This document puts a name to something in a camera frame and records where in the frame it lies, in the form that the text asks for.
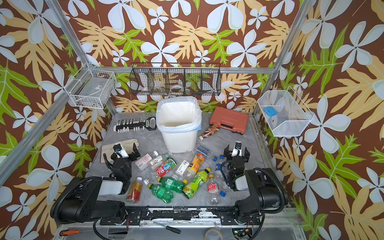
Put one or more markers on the green bottle yellow cap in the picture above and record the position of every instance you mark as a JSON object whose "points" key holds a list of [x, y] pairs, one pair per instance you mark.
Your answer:
{"points": [[161, 193], [172, 184]]}

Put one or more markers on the tape roll in basket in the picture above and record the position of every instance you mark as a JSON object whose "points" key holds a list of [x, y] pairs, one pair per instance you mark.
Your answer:
{"points": [[176, 88]]}

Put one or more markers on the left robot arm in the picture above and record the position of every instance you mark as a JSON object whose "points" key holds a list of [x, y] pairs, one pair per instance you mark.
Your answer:
{"points": [[79, 203]]}

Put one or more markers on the crushed blue label water bottle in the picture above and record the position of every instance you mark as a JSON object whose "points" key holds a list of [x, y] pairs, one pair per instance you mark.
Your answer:
{"points": [[207, 153]]}

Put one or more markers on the small white label bottle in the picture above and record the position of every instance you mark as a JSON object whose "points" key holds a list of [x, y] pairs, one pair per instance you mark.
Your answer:
{"points": [[180, 171]]}

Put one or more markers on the clear bottle green cap band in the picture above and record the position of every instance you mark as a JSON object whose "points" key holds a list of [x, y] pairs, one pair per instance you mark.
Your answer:
{"points": [[156, 162]]}

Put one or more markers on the black handled screwdriver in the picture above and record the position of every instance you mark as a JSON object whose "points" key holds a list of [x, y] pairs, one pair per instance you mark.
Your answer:
{"points": [[174, 230]]}

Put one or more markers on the white wire basket right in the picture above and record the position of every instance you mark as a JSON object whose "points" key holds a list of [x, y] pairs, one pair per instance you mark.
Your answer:
{"points": [[293, 116]]}

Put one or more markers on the lime green label bottle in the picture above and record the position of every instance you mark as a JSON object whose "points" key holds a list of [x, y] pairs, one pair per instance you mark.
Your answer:
{"points": [[191, 188]]}

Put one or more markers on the black socket holder rail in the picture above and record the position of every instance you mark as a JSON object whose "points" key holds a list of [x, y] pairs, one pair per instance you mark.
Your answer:
{"points": [[126, 125]]}

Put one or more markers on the blue object in basket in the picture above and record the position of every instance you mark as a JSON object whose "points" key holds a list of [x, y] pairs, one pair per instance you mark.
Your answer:
{"points": [[270, 111]]}

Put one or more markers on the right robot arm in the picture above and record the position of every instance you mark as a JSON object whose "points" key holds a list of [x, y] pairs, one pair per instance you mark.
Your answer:
{"points": [[266, 192]]}

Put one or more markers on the tape roll bottom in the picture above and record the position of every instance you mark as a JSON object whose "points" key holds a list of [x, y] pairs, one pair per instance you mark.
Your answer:
{"points": [[214, 234]]}

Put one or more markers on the white wire basket left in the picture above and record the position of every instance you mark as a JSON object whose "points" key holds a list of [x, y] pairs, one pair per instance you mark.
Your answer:
{"points": [[91, 87]]}

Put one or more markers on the white wire basket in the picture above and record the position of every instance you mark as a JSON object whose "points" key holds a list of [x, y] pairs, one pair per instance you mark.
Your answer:
{"points": [[91, 87], [293, 116]]}

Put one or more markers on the orange handled tool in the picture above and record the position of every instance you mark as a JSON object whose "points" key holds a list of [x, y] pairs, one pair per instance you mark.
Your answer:
{"points": [[69, 232]]}

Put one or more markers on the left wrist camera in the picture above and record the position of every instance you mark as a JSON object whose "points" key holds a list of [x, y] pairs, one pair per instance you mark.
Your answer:
{"points": [[119, 152]]}

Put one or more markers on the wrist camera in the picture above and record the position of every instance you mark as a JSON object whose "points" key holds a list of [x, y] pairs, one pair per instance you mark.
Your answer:
{"points": [[237, 150], [119, 152]]}

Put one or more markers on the clear bottle pink label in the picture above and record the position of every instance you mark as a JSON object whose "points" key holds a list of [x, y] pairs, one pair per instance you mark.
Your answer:
{"points": [[145, 159]]}

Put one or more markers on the black wire wall basket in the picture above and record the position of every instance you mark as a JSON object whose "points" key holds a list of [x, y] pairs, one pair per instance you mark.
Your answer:
{"points": [[198, 79]]}

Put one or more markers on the red label colourful bottle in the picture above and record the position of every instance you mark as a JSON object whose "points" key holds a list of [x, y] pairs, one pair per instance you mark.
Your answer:
{"points": [[163, 169]]}

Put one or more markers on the red plastic tool case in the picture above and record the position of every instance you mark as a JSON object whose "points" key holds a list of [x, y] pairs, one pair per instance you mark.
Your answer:
{"points": [[231, 120]]}

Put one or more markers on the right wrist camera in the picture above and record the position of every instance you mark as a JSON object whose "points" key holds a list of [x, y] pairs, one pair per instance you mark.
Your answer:
{"points": [[237, 150]]}

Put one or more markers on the brown label bottle by case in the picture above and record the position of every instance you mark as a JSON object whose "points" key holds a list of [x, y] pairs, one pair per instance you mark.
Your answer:
{"points": [[210, 131]]}

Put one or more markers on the green bottle yellow cap lower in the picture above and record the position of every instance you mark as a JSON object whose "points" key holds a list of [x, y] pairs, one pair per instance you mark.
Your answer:
{"points": [[161, 193]]}

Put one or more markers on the green bottle yellow cap upper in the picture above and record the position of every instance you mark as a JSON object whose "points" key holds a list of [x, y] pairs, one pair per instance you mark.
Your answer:
{"points": [[172, 184]]}

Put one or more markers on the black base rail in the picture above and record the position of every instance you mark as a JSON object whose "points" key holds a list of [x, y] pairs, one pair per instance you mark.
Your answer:
{"points": [[222, 216]]}

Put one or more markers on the clear bin liner bag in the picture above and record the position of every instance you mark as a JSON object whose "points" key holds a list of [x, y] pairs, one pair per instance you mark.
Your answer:
{"points": [[178, 115]]}

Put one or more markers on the clear bottle red label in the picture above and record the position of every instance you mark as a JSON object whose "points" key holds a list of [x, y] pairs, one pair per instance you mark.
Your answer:
{"points": [[213, 190]]}

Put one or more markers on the white plastic trash bin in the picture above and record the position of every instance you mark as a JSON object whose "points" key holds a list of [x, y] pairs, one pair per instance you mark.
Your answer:
{"points": [[180, 142]]}

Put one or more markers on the orange juice label bottle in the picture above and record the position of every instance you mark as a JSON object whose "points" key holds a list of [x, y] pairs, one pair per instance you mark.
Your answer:
{"points": [[194, 166]]}

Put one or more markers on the red tea bottle white cap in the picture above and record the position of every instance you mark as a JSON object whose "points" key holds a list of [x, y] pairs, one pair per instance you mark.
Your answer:
{"points": [[134, 191]]}

